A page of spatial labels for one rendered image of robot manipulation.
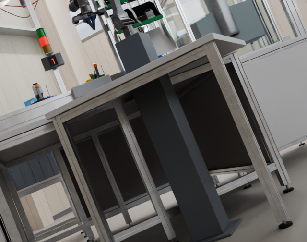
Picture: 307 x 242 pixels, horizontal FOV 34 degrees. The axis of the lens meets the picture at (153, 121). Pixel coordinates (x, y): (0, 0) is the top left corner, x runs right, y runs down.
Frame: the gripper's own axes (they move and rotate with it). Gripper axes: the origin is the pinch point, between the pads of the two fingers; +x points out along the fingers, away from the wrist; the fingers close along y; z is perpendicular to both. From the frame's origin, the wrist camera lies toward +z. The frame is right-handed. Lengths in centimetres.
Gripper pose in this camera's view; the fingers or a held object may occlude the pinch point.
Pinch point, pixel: (92, 24)
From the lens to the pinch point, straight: 278.7
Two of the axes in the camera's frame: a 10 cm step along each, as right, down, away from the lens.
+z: -2.1, 1.4, 9.7
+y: -9.0, 3.6, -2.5
